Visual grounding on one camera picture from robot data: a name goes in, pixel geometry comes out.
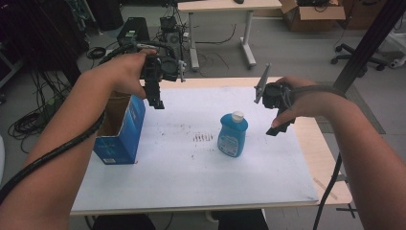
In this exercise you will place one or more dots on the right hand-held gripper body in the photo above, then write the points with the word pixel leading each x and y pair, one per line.
pixel 274 94

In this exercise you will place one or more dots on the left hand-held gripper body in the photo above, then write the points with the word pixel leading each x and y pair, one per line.
pixel 166 68

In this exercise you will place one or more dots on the blue bottle with white cap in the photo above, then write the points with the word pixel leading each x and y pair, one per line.
pixel 231 137

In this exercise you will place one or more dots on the blue cardboard box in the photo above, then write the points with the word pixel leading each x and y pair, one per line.
pixel 126 140

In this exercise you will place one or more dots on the person's right hand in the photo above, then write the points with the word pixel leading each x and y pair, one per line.
pixel 309 99

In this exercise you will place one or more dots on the person's left hand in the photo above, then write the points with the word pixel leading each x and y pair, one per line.
pixel 121 73

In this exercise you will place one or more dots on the grey open computer case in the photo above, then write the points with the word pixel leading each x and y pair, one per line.
pixel 172 35

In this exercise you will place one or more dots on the black computer tower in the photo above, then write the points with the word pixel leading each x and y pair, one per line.
pixel 135 28

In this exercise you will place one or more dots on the clear tape strip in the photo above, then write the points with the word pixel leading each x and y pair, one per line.
pixel 325 188

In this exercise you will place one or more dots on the white table mat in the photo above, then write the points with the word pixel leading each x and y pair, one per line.
pixel 191 179

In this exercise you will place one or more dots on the grey floor mat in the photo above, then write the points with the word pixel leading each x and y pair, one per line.
pixel 367 111

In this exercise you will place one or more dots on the white desk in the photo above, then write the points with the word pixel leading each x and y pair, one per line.
pixel 223 5

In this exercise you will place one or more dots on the brown cardboard box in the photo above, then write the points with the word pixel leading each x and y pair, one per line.
pixel 314 17

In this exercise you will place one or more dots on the black office chair base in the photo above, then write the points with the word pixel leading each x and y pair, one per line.
pixel 354 57

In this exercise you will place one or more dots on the person's right leg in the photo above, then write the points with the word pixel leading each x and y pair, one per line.
pixel 242 220

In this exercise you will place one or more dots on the dark curtain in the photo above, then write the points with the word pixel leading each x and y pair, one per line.
pixel 38 32

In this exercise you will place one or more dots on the black metal post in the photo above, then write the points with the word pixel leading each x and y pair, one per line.
pixel 373 35

